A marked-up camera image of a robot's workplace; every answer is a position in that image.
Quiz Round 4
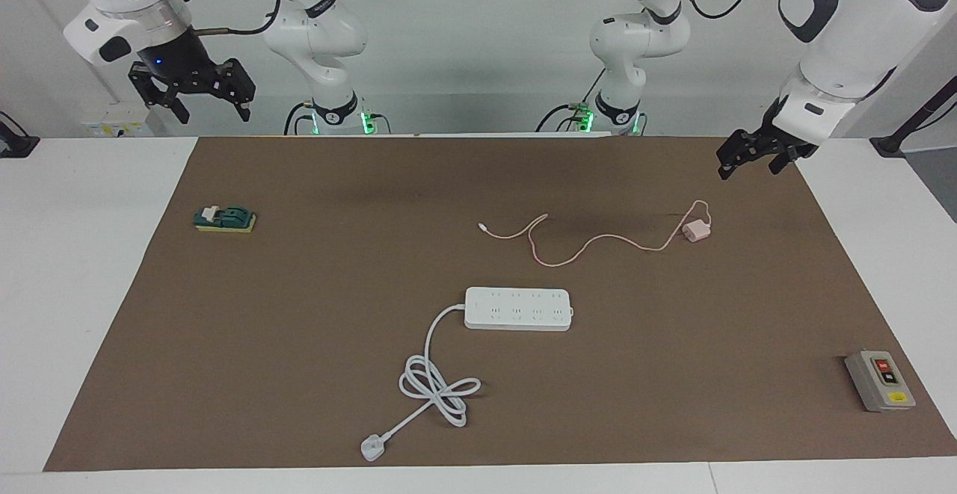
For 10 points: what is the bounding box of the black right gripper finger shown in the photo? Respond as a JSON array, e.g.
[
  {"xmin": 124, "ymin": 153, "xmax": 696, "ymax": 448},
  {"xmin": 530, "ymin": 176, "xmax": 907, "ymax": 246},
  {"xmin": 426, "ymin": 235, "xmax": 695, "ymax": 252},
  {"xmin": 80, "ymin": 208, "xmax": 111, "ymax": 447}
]
[
  {"xmin": 224, "ymin": 58, "xmax": 256, "ymax": 123},
  {"xmin": 145, "ymin": 90, "xmax": 192, "ymax": 126}
]

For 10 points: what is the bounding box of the pink charging cable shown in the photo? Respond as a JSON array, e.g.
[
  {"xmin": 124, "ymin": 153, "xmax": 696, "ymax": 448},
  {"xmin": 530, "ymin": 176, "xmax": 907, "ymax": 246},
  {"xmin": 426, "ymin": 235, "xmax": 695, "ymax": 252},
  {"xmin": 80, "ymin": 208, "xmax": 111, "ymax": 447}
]
[{"xmin": 478, "ymin": 200, "xmax": 711, "ymax": 267}]

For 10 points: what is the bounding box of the white power strip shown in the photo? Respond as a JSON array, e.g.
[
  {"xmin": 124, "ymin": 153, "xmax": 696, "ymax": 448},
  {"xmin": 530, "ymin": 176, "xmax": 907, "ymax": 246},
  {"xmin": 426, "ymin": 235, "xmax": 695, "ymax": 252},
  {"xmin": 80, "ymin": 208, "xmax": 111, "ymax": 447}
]
[{"xmin": 464, "ymin": 287, "xmax": 573, "ymax": 332}]

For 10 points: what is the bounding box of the black slanted stand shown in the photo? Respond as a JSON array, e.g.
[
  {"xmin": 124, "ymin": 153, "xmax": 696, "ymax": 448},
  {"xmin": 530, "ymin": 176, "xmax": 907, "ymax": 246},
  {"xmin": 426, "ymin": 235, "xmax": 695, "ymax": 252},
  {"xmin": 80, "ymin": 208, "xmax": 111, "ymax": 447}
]
[{"xmin": 870, "ymin": 75, "xmax": 957, "ymax": 158}]

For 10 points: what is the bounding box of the brown table mat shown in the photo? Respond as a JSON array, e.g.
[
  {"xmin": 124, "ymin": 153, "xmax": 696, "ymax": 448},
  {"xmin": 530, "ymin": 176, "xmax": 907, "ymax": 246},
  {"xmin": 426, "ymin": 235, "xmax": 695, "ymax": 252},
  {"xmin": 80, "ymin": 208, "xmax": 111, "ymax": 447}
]
[{"xmin": 43, "ymin": 134, "xmax": 957, "ymax": 472}]

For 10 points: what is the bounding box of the white wall outlet box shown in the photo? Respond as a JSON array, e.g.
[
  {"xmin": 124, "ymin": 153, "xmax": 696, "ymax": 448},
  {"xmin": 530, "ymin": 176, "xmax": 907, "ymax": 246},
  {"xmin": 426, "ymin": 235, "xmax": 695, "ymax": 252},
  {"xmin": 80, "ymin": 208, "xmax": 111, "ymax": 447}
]
[{"xmin": 81, "ymin": 101, "xmax": 156, "ymax": 138}]

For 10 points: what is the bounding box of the black right base cable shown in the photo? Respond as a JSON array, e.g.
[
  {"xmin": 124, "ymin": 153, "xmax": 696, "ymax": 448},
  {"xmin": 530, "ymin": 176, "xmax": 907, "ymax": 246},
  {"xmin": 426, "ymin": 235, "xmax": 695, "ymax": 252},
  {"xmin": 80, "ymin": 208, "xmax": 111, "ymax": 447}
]
[{"xmin": 283, "ymin": 102, "xmax": 316, "ymax": 136}]

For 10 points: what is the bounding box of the black base cable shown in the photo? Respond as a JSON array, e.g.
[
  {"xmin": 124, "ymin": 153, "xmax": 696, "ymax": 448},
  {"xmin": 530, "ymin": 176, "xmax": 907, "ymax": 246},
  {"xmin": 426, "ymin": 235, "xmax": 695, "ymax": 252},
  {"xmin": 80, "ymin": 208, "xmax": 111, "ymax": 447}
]
[
  {"xmin": 283, "ymin": 102, "xmax": 316, "ymax": 136},
  {"xmin": 535, "ymin": 68, "xmax": 606, "ymax": 134}
]

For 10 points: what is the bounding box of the green knife switch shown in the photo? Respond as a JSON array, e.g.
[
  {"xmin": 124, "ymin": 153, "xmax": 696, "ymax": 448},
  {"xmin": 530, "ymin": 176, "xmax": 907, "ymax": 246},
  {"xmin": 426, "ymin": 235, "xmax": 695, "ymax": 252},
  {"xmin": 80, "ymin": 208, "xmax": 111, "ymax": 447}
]
[{"xmin": 194, "ymin": 206, "xmax": 257, "ymax": 234}]

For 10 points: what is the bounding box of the black clamp mount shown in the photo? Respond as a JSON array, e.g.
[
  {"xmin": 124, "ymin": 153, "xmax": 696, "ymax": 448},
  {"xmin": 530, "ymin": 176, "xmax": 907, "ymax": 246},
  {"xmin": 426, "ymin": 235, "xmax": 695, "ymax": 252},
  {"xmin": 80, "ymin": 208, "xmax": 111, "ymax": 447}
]
[{"xmin": 0, "ymin": 111, "xmax": 40, "ymax": 159}]

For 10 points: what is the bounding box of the black left base cable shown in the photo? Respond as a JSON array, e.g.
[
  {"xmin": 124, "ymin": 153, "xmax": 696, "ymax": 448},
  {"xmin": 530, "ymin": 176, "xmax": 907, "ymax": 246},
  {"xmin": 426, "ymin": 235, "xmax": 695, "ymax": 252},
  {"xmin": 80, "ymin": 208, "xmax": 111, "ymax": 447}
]
[{"xmin": 535, "ymin": 68, "xmax": 606, "ymax": 134}]

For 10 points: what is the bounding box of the grey on-off switch box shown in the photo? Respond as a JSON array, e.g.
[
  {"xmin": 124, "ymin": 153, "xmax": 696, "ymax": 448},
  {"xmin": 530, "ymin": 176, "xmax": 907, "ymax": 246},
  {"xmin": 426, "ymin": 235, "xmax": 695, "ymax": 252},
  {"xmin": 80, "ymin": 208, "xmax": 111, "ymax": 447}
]
[{"xmin": 845, "ymin": 351, "xmax": 917, "ymax": 413}]

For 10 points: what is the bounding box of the white power cord with plug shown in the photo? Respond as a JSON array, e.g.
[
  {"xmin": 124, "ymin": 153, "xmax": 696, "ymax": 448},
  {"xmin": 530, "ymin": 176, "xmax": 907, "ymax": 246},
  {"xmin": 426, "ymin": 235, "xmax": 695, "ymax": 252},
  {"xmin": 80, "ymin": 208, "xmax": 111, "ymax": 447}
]
[{"xmin": 361, "ymin": 302, "xmax": 481, "ymax": 463}]

